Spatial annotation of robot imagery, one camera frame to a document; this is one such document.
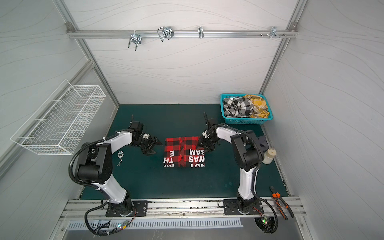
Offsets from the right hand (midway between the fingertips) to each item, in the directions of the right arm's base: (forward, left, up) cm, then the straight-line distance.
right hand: (201, 145), depth 95 cm
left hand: (-3, +24, +4) cm, 25 cm away
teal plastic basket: (+20, -23, +3) cm, 30 cm away
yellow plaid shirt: (+26, -41, +7) cm, 49 cm away
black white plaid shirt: (+30, -26, +6) cm, 40 cm away
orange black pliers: (-27, -41, -1) cm, 49 cm away
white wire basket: (-11, +66, +31) cm, 74 cm away
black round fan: (-39, -34, -5) cm, 52 cm away
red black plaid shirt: (-6, +11, +2) cm, 13 cm away
